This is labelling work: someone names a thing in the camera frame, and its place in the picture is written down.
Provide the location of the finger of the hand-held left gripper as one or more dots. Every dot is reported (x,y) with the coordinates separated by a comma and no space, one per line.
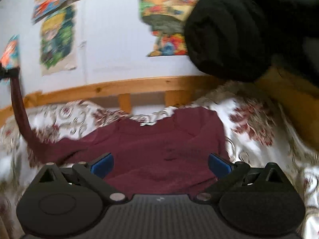
(10,74)

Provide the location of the red and blue cartoon poster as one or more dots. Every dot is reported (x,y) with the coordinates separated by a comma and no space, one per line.
(49,1)

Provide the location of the orange and teal cartoon poster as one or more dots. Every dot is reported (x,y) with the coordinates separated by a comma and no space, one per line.
(11,52)

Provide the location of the white floral bedspread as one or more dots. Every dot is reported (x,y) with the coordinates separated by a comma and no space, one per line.
(251,119)

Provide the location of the maroon knit sweater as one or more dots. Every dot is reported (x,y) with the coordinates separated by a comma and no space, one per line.
(154,149)

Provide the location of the green cartoon wall poster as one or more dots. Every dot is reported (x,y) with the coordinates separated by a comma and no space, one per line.
(57,42)

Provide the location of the black cloth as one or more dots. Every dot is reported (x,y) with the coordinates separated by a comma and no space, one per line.
(231,29)

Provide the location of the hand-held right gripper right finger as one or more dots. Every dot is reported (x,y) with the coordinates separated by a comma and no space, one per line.
(218,165)

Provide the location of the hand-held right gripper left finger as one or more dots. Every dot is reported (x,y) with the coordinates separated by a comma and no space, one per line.
(103,165)

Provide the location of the wooden bed frame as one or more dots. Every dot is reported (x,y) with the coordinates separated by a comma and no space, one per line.
(124,87)

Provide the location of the large torn colourful wall poster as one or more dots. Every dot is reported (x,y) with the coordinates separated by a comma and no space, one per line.
(164,17)

